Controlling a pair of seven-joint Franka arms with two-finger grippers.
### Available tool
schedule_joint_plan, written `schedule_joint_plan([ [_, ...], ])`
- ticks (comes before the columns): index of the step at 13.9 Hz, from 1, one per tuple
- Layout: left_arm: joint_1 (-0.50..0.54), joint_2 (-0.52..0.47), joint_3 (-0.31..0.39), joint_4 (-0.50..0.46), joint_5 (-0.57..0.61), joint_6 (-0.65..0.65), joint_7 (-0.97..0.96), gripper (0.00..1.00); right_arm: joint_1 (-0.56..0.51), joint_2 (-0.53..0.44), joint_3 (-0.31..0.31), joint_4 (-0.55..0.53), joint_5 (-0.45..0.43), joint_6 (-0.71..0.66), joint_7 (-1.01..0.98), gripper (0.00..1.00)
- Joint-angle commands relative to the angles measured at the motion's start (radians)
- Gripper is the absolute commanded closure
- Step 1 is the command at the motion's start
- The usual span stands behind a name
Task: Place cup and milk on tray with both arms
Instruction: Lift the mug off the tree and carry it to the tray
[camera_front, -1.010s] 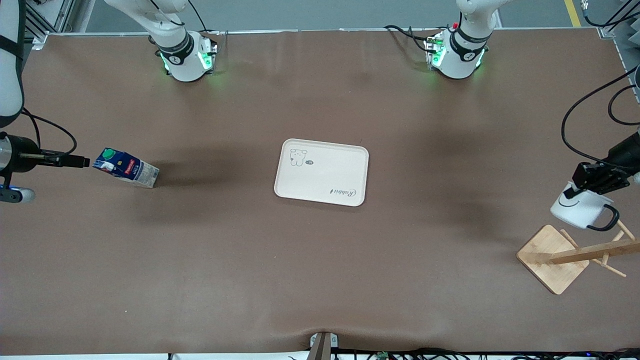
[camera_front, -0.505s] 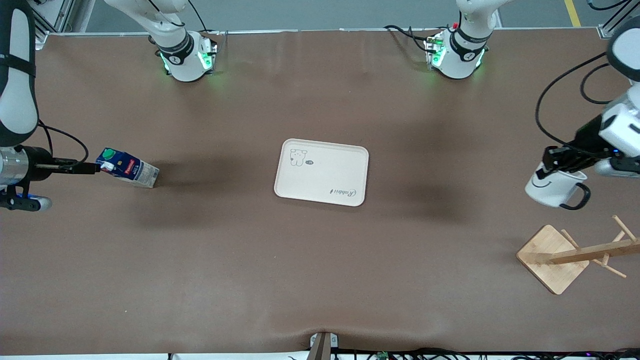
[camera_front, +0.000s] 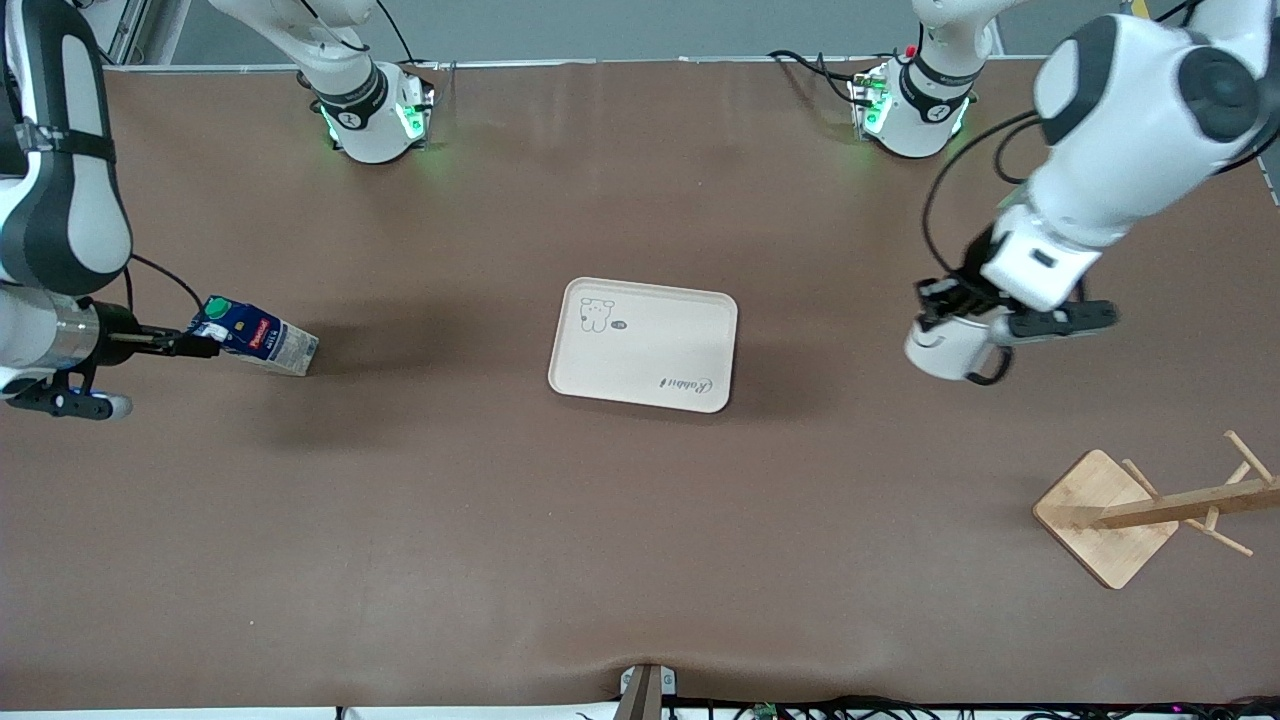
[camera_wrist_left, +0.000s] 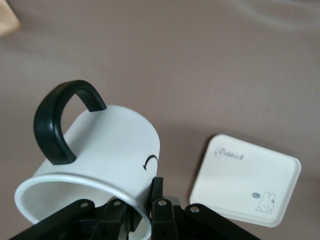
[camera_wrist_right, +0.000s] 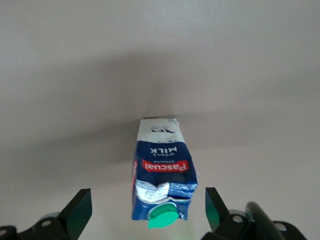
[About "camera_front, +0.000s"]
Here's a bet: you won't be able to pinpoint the white smiley cup black handle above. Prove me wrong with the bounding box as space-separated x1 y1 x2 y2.
905 308 1013 386

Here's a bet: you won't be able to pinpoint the blue milk carton green cap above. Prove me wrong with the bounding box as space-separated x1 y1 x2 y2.
190 295 320 378

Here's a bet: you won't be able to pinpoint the wooden cup stand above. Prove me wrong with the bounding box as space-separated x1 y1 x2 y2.
1033 430 1280 591

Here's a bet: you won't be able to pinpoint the cream rabbit print tray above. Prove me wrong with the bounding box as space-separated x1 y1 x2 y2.
548 277 739 414

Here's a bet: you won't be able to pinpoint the brown table cover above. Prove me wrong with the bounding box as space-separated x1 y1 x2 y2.
0 58 1280 711

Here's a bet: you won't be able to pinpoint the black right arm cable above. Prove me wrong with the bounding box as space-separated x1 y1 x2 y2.
128 253 204 311

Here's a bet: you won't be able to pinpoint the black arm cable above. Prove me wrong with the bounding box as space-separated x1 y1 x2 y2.
128 253 204 311
921 110 1043 293

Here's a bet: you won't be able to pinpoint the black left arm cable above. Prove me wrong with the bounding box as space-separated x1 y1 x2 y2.
921 110 1043 293

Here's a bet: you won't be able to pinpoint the black left base cables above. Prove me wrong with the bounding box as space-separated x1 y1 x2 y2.
768 48 881 111

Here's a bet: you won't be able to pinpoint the aluminium frame profile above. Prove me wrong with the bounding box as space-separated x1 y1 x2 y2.
75 0 151 69

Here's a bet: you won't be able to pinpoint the black right base cable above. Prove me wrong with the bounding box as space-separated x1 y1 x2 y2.
375 0 441 71

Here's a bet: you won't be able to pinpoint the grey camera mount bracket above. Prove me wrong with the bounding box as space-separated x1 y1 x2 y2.
615 663 676 720

